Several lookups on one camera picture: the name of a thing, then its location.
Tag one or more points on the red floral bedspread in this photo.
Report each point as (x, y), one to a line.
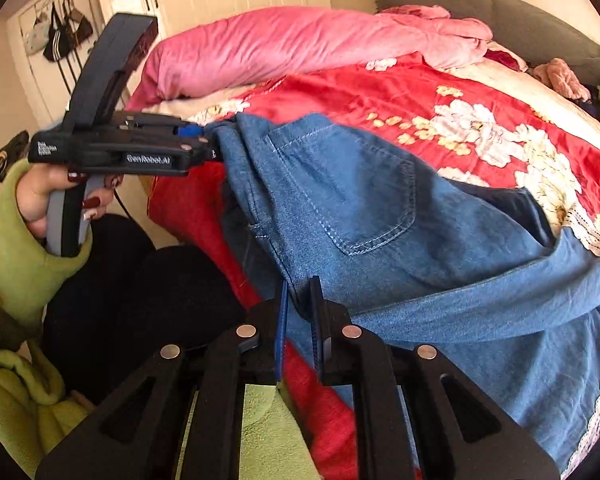
(467, 132)

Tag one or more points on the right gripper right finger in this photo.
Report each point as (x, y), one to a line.
(346, 354)

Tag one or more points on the pink rolled duvet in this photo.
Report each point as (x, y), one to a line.
(270, 43)

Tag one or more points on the blue denim lace-trimmed pants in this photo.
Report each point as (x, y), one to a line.
(418, 258)

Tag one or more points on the pink fluffy garment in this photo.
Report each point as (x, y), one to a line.
(558, 76)

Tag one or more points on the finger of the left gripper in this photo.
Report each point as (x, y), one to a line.
(207, 154)
(191, 131)

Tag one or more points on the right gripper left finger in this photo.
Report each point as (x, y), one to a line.
(251, 353)

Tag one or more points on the grey upholstered headboard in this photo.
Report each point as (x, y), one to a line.
(537, 36)

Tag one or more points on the left hand red nails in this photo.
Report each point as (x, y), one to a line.
(42, 182)

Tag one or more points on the white door with bags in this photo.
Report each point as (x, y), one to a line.
(48, 81)

